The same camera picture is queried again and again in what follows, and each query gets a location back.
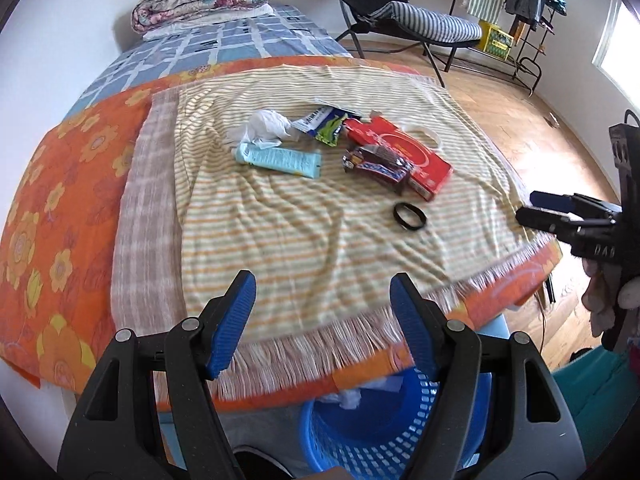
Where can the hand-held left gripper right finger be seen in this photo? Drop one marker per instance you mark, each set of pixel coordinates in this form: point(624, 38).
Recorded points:
point(415, 325)

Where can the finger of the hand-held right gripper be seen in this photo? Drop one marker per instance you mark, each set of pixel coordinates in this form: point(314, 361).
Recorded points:
point(540, 219)
point(550, 201)

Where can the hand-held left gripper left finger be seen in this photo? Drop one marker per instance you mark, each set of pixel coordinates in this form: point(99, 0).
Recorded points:
point(232, 325)

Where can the black hair band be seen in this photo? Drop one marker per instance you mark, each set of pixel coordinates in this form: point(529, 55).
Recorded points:
point(396, 217)

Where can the blue plastic basket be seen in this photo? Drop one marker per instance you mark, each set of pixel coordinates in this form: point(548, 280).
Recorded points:
point(360, 440)

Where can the red cardboard box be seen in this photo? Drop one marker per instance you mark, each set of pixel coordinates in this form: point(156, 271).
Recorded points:
point(422, 160)

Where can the dark chocolate bar wrapper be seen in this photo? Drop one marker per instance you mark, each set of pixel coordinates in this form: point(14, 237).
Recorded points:
point(375, 165)

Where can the light blue tube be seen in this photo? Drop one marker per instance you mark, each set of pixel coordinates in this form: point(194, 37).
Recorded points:
point(280, 160)

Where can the white tissue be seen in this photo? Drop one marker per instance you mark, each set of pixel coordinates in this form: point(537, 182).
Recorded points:
point(265, 127)

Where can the green wrapper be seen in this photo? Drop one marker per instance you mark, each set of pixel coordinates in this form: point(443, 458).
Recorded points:
point(330, 132)

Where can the blue white packet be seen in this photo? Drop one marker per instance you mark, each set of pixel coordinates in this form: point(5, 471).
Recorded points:
point(311, 121)

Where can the person's right hand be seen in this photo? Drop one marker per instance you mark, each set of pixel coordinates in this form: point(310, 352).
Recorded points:
point(600, 300)

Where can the light blue plastic item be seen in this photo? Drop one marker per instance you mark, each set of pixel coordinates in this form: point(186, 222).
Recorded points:
point(495, 329)

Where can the white paper scrap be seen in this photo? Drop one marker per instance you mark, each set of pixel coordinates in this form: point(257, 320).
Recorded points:
point(347, 399)

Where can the yellow striped fringed towel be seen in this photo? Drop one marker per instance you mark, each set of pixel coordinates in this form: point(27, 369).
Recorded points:
point(300, 230)

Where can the brown checked cloth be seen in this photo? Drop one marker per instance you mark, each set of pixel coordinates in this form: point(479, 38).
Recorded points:
point(145, 220)

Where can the black clothes rack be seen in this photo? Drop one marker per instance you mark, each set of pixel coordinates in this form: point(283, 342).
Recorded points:
point(530, 62)

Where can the person's teal clothing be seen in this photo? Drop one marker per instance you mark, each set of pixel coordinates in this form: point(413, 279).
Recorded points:
point(590, 385)

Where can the window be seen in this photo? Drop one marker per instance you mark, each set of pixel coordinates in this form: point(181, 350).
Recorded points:
point(620, 55)

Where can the yellow plastic crate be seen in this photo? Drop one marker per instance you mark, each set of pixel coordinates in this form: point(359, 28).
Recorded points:
point(495, 40)

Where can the teal hanging garment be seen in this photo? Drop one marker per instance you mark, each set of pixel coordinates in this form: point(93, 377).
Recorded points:
point(556, 0)

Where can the orange floral blanket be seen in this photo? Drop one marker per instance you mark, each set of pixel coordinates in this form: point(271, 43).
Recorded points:
point(60, 210)

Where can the striped chair cushion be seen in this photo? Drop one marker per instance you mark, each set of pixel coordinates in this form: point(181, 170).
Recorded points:
point(430, 22)

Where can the blue checked bedsheet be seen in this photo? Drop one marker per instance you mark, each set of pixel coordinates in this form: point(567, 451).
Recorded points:
point(200, 52)

